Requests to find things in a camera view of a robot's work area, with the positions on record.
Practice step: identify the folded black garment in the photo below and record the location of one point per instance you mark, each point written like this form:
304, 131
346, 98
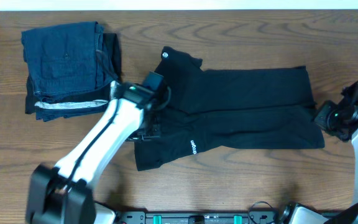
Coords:
73, 107

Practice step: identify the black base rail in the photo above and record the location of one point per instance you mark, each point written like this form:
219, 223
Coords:
256, 216

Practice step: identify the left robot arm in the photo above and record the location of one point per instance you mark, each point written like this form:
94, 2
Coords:
64, 193

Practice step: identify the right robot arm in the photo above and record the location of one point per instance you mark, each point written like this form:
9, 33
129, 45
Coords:
296, 213

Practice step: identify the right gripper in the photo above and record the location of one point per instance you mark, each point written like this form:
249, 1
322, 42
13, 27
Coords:
321, 119

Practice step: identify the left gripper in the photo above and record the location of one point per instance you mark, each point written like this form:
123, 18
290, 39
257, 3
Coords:
156, 134

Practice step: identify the black t-shirt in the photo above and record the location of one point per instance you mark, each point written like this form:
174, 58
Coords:
241, 109

